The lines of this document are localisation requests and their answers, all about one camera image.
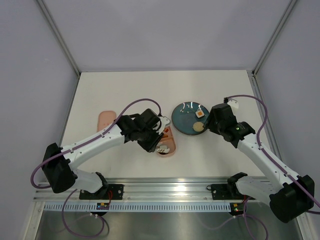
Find orange salmon sushi roll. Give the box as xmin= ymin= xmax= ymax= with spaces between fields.
xmin=195 ymin=109 xmax=205 ymax=119

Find pink divided lunch box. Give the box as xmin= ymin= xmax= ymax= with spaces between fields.
xmin=155 ymin=126 xmax=177 ymax=158

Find white cat paw tongs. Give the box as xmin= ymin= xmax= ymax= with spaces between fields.
xmin=156 ymin=144 xmax=170 ymax=154

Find pink lunch box lid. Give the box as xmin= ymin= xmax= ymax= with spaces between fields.
xmin=97 ymin=110 xmax=117 ymax=132

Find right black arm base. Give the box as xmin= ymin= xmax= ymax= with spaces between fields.
xmin=206 ymin=183 xmax=248 ymax=201

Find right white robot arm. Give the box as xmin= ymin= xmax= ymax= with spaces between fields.
xmin=204 ymin=103 xmax=315 ymax=223

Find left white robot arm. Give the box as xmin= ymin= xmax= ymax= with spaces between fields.
xmin=41 ymin=108 xmax=171 ymax=199

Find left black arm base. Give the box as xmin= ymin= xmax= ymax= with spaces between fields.
xmin=79 ymin=184 xmax=124 ymax=200

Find beige steamed bun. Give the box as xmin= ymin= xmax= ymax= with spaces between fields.
xmin=192 ymin=121 xmax=204 ymax=133

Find blue ceramic plate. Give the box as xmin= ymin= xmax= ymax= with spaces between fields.
xmin=171 ymin=101 xmax=209 ymax=136

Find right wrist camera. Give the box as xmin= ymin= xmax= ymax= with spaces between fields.
xmin=223 ymin=97 xmax=239 ymax=110

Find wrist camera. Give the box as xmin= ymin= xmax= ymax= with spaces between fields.
xmin=157 ymin=116 xmax=171 ymax=133
xmin=223 ymin=97 xmax=239 ymax=110

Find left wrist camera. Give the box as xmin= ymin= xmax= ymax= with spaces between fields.
xmin=157 ymin=116 xmax=171 ymax=133

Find aluminium mounting rail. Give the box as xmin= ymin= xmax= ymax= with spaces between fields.
xmin=32 ymin=177 xmax=228 ymax=203

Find right aluminium frame post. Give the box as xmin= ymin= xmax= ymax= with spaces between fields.
xmin=251 ymin=0 xmax=300 ymax=77

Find aluminium frame post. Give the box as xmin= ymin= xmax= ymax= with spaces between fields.
xmin=251 ymin=0 xmax=300 ymax=77
xmin=34 ymin=0 xmax=81 ymax=79

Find white slotted cable duct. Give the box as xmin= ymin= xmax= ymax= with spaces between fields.
xmin=44 ymin=201 xmax=231 ymax=213

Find left aluminium frame post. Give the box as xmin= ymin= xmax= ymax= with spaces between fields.
xmin=34 ymin=0 xmax=81 ymax=79

